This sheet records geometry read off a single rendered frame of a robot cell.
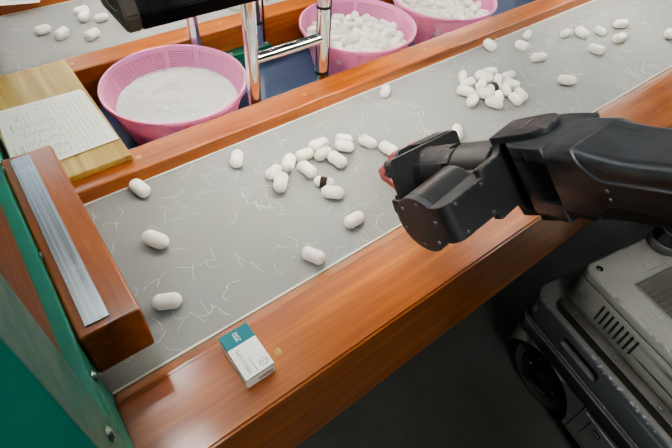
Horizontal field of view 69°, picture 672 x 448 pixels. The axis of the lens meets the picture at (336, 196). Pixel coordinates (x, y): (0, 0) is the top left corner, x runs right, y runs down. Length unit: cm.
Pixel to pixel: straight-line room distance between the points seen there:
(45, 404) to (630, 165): 34
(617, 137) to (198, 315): 49
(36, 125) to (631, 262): 116
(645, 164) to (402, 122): 63
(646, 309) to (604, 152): 81
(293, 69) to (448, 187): 79
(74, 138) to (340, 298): 49
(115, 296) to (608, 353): 97
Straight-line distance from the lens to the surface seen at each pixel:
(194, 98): 100
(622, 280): 118
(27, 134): 91
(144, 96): 101
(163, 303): 65
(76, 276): 57
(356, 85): 97
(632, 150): 36
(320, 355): 58
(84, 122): 90
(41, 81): 104
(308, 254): 67
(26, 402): 27
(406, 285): 64
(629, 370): 121
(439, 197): 43
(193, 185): 80
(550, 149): 40
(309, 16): 123
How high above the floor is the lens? 129
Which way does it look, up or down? 46 degrees down
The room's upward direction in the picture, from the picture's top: 4 degrees clockwise
